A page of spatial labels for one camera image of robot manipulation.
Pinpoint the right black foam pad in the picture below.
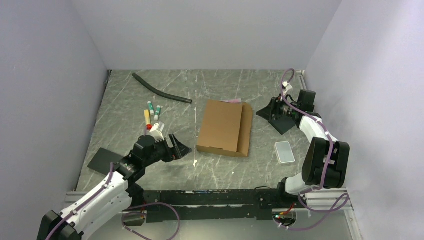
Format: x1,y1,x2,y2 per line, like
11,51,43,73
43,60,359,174
269,116,296,135

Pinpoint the pink purple highlighter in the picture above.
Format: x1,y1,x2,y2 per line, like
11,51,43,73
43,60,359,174
221,98,242,104

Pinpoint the black corrugated hose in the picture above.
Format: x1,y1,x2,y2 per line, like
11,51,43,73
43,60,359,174
131,73,193,105

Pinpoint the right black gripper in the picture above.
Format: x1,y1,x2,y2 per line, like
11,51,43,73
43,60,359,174
256,93,300,122

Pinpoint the aluminium frame rail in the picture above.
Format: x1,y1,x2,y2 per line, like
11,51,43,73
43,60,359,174
298,71,364,240

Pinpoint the brown cardboard box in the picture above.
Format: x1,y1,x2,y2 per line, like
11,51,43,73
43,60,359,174
196,99,254,158

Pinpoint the clear plastic lid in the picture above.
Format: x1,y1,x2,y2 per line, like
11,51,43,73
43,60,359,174
274,141,296,164

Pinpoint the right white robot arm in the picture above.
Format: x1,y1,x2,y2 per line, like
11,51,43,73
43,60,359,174
256,90,350,208

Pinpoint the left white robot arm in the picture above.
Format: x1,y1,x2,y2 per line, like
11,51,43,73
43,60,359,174
37,134,193,240

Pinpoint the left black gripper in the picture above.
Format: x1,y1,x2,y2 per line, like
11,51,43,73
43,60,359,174
143,133,192,167

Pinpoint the black foam pad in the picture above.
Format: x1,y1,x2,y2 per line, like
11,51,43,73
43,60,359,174
269,116,296,135
87,147,123,175

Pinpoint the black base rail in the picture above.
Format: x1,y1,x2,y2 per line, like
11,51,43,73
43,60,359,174
128,188,302,223

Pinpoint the left black foam pad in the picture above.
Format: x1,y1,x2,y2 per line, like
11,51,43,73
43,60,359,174
87,147,123,175

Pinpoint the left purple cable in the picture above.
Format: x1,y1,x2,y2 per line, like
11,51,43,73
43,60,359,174
44,162,181,240

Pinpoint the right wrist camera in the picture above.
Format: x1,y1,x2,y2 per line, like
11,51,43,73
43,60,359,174
281,81,293,96

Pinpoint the purple cable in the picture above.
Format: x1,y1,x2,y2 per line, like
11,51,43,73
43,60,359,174
44,162,181,240
273,68,350,232

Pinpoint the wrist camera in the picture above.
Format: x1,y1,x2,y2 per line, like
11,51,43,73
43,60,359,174
281,81,293,96
147,121,165,141

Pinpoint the yellow marker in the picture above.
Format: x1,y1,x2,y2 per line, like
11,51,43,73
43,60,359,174
143,109,152,130

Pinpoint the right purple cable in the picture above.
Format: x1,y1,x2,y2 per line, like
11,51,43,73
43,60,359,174
273,68,350,232

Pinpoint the green white glue stick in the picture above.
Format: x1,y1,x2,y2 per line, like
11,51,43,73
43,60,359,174
147,101,155,116
153,105,162,121

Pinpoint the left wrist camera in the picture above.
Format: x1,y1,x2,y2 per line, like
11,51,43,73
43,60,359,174
147,121,165,141

